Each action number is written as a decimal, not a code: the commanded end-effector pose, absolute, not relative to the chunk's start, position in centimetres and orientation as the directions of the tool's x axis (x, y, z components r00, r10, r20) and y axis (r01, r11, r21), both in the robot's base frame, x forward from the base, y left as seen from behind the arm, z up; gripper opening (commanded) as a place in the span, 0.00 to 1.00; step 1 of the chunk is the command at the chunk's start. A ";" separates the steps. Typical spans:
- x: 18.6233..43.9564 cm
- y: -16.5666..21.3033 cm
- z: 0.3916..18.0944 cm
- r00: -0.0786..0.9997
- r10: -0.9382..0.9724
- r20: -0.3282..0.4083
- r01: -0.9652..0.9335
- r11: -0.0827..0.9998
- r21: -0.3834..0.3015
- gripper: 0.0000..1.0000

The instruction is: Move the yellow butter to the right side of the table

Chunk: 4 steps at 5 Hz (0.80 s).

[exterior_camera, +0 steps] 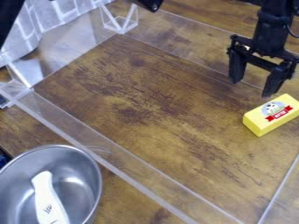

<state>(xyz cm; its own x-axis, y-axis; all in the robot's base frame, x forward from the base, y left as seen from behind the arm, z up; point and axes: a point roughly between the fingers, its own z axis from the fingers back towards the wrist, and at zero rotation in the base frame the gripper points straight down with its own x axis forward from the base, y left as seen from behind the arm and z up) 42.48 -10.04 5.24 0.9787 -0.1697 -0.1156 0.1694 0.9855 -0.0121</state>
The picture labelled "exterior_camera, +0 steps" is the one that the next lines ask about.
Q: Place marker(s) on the clear acrylic enclosure wall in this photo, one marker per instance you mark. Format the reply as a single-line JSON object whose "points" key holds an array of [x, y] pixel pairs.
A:
{"points": [[135, 90]]}

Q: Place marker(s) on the grey white brick-pattern cloth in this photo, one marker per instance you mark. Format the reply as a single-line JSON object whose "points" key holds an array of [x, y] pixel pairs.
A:
{"points": [[26, 19]]}

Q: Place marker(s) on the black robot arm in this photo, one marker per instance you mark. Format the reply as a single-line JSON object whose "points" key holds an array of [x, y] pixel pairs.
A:
{"points": [[278, 5]]}

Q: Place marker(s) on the yellow butter block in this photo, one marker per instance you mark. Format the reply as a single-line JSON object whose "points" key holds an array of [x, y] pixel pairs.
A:
{"points": [[271, 115]]}

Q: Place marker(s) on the white plastic utensil handle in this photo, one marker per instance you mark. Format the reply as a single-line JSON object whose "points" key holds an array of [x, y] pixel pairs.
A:
{"points": [[50, 209]]}

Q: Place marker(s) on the silver metal bowl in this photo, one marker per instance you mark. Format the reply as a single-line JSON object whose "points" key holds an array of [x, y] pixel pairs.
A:
{"points": [[76, 181]]}

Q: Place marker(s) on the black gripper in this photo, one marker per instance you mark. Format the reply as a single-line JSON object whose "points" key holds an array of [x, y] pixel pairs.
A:
{"points": [[265, 51]]}

